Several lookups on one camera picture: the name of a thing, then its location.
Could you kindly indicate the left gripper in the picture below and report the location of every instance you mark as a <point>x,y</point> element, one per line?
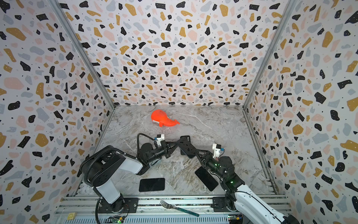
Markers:
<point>167,151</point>

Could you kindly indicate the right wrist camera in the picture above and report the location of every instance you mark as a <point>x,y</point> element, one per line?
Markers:
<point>217,150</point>

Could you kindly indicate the black smartphone right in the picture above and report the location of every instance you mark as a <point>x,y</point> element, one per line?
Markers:
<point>206,178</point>

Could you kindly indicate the metal fork green handle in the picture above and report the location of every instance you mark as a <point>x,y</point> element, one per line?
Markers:
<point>169,206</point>

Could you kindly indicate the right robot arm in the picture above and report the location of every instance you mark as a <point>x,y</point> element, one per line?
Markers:
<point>238,195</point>

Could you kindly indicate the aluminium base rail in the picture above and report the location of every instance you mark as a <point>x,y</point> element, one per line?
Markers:
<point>150,209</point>

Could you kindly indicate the black phone case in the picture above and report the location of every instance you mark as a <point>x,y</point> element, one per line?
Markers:
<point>186,147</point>

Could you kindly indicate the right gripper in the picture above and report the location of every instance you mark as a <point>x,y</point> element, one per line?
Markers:
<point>203,157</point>

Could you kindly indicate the black smartphone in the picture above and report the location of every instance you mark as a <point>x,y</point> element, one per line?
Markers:
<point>206,178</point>
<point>152,184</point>

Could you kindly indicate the black smartphone front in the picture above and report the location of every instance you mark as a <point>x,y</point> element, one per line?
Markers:
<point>152,184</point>

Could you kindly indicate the red whale toy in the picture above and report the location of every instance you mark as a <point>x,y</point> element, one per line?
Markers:
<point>160,117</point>

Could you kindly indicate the green circuit board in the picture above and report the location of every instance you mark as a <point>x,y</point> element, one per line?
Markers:
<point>115,220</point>

